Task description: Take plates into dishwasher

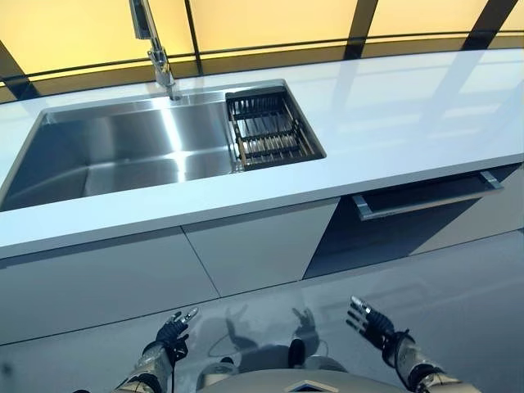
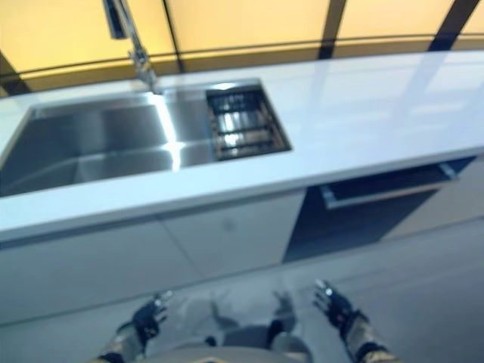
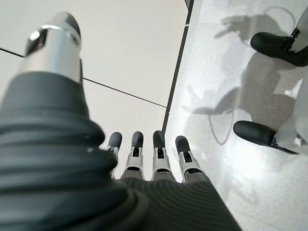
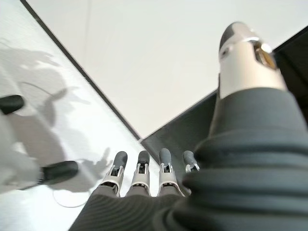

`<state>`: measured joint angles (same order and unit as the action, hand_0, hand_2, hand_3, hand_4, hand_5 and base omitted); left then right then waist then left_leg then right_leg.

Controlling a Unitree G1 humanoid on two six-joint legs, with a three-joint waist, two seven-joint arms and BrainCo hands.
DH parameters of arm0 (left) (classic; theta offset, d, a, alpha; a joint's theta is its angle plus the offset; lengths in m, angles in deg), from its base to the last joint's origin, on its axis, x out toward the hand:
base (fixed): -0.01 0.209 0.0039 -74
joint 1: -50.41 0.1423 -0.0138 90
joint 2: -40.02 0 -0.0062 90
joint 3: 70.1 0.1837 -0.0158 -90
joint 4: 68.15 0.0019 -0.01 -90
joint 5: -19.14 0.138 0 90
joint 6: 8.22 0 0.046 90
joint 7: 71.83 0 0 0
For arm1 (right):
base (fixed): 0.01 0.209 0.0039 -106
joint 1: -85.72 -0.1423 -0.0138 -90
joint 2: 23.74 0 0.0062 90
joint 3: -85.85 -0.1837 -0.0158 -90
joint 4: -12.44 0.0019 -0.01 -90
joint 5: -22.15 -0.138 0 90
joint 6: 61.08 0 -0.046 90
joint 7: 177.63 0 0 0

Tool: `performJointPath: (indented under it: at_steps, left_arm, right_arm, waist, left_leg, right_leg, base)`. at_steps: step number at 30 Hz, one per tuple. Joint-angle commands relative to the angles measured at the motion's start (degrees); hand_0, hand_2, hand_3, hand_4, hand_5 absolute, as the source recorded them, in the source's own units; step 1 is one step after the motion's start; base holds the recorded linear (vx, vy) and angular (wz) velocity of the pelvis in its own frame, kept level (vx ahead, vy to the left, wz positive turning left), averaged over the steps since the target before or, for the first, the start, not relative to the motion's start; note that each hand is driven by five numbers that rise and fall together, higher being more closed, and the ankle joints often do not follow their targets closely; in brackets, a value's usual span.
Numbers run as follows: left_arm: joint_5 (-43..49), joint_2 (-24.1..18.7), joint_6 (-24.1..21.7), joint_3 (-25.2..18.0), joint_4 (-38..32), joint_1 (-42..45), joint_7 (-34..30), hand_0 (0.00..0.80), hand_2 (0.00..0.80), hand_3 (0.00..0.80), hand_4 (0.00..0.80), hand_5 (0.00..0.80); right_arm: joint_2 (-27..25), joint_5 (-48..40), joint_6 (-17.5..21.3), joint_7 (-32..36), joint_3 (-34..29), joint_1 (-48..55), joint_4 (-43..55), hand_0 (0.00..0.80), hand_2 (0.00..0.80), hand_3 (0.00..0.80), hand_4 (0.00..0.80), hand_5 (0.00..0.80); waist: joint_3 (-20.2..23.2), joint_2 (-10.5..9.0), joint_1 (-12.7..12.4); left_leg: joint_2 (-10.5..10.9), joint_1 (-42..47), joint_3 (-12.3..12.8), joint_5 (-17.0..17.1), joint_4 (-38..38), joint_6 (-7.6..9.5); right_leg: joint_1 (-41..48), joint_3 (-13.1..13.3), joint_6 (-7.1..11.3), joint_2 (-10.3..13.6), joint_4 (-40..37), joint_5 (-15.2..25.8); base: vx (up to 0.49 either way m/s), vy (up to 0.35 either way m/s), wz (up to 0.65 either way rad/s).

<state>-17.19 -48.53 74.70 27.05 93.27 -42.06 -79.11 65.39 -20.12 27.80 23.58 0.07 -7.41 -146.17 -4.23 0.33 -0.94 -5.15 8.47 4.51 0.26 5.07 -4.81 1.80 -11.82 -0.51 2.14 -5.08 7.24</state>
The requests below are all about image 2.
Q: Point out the dark dishwasher door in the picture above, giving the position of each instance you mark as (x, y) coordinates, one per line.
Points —
(340, 227)

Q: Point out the black window frame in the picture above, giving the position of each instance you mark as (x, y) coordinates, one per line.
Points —
(334, 19)

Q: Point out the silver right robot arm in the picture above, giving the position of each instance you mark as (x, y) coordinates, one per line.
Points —
(367, 340)

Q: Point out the narrow white glossy cabinet door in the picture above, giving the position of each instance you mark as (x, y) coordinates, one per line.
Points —
(234, 230)

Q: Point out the black slatted sink drying rack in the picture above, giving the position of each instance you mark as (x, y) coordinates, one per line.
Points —
(242, 130)

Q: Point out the stainless steel sink basin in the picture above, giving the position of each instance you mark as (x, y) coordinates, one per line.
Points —
(94, 143)

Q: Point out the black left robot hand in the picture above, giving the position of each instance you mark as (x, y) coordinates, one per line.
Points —
(149, 317)

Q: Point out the chrome pull-down kitchen faucet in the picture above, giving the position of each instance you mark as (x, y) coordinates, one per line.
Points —
(140, 56)

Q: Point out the wide white glossy cabinet door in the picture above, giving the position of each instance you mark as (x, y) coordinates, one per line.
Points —
(75, 272)

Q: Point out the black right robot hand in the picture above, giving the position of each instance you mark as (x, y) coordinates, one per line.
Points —
(338, 310)

